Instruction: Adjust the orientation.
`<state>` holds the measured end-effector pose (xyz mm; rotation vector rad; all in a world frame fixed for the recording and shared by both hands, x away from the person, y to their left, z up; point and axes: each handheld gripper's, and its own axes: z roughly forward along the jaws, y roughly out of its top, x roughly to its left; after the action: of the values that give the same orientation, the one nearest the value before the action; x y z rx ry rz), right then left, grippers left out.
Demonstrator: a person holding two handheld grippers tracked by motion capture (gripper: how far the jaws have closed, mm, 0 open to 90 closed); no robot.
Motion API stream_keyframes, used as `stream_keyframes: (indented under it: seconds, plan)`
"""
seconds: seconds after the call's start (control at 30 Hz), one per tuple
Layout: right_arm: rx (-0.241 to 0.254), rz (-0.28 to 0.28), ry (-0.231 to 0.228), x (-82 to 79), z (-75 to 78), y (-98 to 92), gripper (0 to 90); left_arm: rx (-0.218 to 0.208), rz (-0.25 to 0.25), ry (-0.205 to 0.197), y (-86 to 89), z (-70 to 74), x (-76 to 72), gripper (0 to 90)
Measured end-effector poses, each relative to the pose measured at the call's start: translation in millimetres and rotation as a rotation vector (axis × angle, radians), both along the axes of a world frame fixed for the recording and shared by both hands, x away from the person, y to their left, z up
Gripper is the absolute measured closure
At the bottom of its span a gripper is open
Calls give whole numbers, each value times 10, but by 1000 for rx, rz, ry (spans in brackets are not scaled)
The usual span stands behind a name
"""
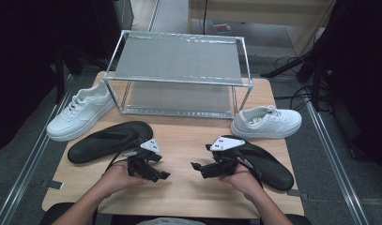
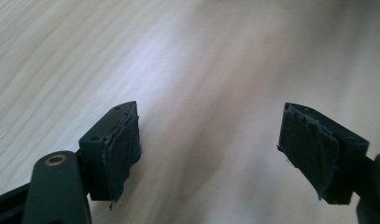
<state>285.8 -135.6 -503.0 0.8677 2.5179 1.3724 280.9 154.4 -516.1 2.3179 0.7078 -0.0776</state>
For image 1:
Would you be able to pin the dark curtain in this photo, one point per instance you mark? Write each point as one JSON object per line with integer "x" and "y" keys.
{"x": 29, "y": 47}
{"x": 360, "y": 78}

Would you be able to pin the grey tape strip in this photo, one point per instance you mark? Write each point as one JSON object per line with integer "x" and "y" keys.
{"x": 296, "y": 193}
{"x": 52, "y": 184}

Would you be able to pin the red booklet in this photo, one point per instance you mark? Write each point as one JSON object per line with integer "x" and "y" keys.
{"x": 222, "y": 27}

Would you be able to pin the black tripod stand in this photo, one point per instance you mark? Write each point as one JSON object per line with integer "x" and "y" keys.
{"x": 288, "y": 66}

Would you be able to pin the white sneaker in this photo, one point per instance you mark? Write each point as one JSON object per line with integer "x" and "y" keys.
{"x": 267, "y": 123}
{"x": 82, "y": 112}

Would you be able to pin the dark rounded armrest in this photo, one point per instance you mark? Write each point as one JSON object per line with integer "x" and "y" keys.
{"x": 299, "y": 220}
{"x": 54, "y": 214}

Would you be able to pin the metal shoe rack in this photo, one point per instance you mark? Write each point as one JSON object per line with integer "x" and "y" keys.
{"x": 179, "y": 59}

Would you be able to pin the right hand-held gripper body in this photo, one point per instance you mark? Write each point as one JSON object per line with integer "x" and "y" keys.
{"x": 224, "y": 143}

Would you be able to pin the person's left hand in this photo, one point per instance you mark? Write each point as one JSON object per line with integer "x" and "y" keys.
{"x": 118, "y": 179}

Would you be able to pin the person's grey shirt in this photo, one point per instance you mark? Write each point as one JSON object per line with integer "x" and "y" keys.
{"x": 165, "y": 221}

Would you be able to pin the person's right hand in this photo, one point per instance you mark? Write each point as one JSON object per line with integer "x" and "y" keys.
{"x": 245, "y": 182}

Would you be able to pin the black slipper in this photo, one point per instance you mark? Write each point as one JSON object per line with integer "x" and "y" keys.
{"x": 98, "y": 143}
{"x": 270, "y": 168}

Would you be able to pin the light wooden cabinet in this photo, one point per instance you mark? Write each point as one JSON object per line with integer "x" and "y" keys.
{"x": 260, "y": 14}

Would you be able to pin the metal floor rail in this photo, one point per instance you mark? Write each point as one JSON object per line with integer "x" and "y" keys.
{"x": 29, "y": 168}
{"x": 332, "y": 162}

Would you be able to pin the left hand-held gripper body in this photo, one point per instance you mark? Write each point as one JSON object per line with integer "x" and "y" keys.
{"x": 148, "y": 146}

